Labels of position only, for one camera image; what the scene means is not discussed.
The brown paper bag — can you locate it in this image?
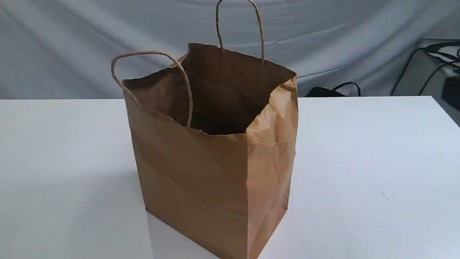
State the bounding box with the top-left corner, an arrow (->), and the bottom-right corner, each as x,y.
111,0 -> 299,259

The black object behind table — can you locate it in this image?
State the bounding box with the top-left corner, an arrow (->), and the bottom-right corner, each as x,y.
304,81 -> 362,98

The white backdrop cloth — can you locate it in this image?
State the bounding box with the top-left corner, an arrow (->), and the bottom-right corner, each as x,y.
0,0 -> 459,99

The black cable bundle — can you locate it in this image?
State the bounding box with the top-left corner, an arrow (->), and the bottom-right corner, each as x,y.
391,41 -> 460,96

